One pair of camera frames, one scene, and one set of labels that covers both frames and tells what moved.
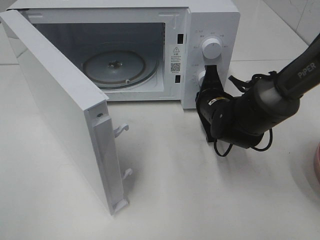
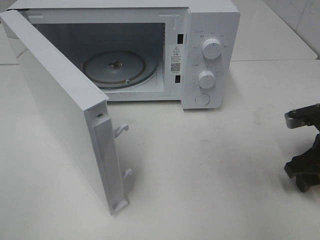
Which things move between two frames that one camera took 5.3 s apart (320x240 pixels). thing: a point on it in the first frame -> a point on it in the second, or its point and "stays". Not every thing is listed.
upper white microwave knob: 211,48 stays
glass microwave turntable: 120,69 stays
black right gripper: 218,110 -> 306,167
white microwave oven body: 143,50 stays
